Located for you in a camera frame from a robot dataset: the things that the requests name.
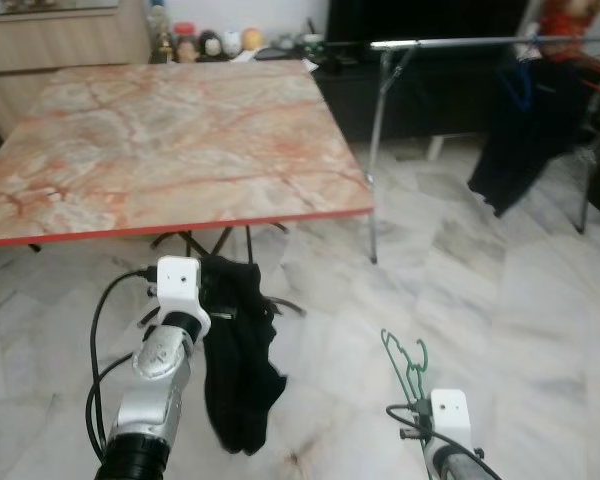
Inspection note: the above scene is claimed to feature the black shirt green round logo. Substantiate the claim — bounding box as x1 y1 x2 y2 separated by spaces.
200 255 288 457

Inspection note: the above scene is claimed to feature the green plastic hanger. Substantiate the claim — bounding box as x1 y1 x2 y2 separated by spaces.
381 330 431 406

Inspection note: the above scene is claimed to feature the blue plastic hanger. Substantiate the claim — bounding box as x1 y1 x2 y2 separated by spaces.
508 60 536 111

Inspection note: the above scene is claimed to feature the marble-pattern folding table red edge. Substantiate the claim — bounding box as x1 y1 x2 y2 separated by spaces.
0 60 376 319

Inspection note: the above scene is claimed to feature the round black white-face plush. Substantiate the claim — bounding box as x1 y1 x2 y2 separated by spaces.
198 30 226 61

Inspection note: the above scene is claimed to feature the clear jar red lid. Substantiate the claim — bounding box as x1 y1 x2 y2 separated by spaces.
172 22 201 63

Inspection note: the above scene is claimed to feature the blue gold trophy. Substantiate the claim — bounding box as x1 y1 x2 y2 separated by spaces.
148 0 173 61

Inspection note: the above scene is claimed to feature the light wooden cabinet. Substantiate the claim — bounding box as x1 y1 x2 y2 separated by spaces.
0 0 153 136

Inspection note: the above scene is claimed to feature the black TV cabinet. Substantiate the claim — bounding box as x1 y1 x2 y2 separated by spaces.
250 40 600 141

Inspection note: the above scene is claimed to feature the dark navy garment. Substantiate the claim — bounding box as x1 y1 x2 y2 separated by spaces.
467 45 600 218

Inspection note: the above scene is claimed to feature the silver clothes rack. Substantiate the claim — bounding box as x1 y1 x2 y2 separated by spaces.
370 35 600 266

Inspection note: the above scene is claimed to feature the black television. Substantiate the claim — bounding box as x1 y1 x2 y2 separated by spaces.
325 0 541 46

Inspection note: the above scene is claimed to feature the red gold figurine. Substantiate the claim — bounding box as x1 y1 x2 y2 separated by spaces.
535 0 600 61

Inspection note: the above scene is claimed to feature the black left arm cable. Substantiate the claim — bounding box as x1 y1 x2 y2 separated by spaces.
85 265 161 461

